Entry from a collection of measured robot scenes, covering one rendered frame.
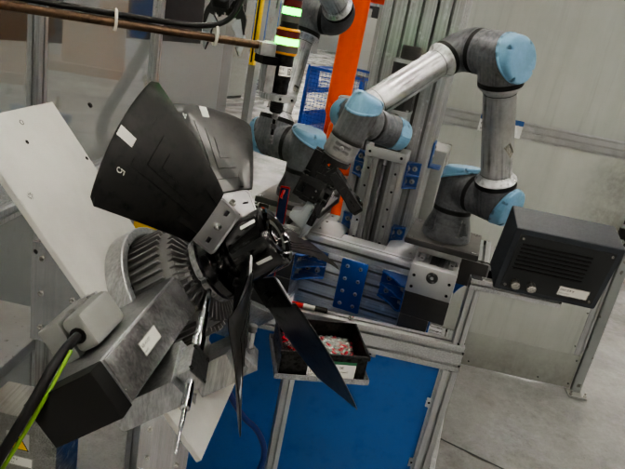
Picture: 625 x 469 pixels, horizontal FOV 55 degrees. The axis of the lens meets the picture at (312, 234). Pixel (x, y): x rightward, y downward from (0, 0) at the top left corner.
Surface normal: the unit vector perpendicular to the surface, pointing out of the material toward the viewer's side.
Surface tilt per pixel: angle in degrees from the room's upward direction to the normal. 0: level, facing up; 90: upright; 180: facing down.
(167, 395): 102
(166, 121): 67
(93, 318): 50
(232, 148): 30
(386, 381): 90
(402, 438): 90
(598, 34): 91
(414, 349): 90
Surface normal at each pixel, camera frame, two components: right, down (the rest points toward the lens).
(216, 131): 0.44, -0.59
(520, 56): 0.56, 0.26
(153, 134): 0.81, 0.00
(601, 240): 0.14, -0.81
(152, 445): -0.12, 0.32
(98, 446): 0.18, -0.92
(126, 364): 0.86, -0.44
